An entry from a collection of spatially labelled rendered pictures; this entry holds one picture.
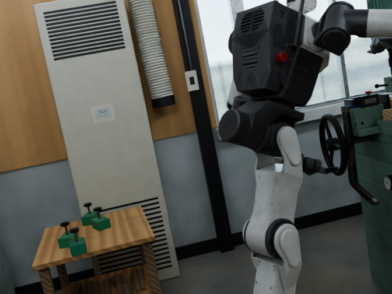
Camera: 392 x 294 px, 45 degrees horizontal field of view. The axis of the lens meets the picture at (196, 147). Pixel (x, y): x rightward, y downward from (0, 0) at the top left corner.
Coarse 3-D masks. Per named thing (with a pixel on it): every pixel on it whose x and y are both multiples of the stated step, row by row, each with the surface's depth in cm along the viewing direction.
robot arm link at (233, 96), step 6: (234, 84) 196; (234, 90) 196; (228, 96) 203; (234, 96) 196; (240, 96) 195; (246, 96) 196; (228, 102) 201; (234, 102) 196; (240, 102) 194; (228, 108) 206; (234, 108) 196
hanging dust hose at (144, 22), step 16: (128, 0) 298; (144, 0) 295; (144, 16) 296; (144, 32) 297; (144, 48) 300; (160, 48) 303; (144, 64) 302; (160, 64) 301; (160, 80) 301; (160, 96) 302
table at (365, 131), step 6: (378, 120) 206; (384, 120) 200; (390, 120) 197; (378, 126) 207; (384, 126) 201; (390, 126) 196; (354, 132) 210; (360, 132) 206; (366, 132) 206; (372, 132) 206; (378, 132) 206; (384, 132) 202; (390, 132) 197
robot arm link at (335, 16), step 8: (336, 8) 156; (344, 8) 155; (328, 16) 156; (336, 16) 153; (344, 16) 153; (352, 16) 152; (360, 16) 151; (328, 24) 152; (336, 24) 150; (344, 24) 151; (352, 24) 152; (360, 24) 151; (352, 32) 154; (360, 32) 153
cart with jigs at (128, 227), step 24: (96, 216) 272; (120, 216) 273; (144, 216) 264; (48, 240) 253; (72, 240) 227; (96, 240) 237; (120, 240) 230; (144, 240) 226; (48, 264) 218; (144, 264) 288; (48, 288) 221; (72, 288) 268; (96, 288) 262; (120, 288) 256; (144, 288) 252
